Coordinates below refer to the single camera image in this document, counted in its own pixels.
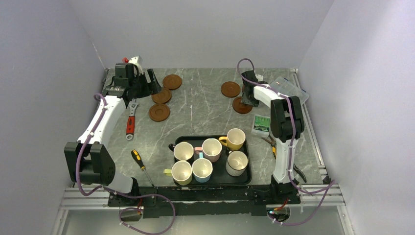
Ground pink mug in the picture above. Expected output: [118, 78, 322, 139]
[194, 138, 222, 163]

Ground light blue mug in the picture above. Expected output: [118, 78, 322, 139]
[192, 152, 213, 183]

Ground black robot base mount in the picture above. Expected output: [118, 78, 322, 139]
[108, 183, 300, 218]

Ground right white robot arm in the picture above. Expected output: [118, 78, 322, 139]
[239, 70, 305, 203]

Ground yellow handled pliers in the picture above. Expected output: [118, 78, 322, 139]
[261, 135, 277, 158]

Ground aluminium frame rail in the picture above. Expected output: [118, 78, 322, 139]
[51, 69, 356, 235]

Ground clear plastic organizer box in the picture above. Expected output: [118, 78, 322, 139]
[270, 76, 309, 105]

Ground red handled adjustable wrench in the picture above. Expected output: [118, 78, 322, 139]
[126, 99, 139, 141]

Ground yellow black screwdriver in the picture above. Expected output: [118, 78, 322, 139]
[131, 149, 155, 187]

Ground black plastic tray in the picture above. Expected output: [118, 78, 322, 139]
[168, 135, 252, 187]

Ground black handled cream mug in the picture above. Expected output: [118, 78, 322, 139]
[168, 142, 194, 162]

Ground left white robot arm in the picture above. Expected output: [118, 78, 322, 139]
[64, 63, 161, 206]

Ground pale yellow mug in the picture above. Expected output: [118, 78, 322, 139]
[163, 161, 192, 186]

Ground white ribbed mug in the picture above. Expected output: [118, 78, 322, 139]
[226, 151, 249, 177]

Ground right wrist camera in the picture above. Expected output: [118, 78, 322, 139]
[255, 74, 264, 82]

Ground green screw bit box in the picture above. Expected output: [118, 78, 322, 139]
[251, 115, 271, 137]

